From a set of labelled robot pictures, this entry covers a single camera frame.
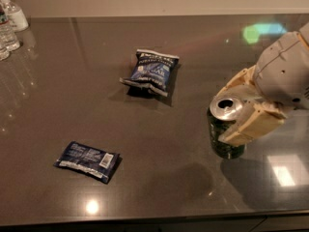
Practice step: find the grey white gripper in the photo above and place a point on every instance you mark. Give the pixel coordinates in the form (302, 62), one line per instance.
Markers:
(283, 72)

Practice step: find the green soda can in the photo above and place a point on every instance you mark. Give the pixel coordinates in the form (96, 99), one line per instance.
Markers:
(225, 126)

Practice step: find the blue chip bag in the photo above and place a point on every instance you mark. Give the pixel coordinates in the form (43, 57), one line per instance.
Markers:
(152, 71)

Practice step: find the flat dark blue packet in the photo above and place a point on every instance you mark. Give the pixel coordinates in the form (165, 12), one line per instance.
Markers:
(89, 160)

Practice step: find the white hand sanitizer bottle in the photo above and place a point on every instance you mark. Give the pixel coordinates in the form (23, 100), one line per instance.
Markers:
(15, 15)

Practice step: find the clear water bottle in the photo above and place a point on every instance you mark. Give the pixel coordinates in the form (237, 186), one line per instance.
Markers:
(7, 34)

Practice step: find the clear bottle at edge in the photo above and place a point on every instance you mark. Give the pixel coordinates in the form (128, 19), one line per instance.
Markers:
(4, 52)

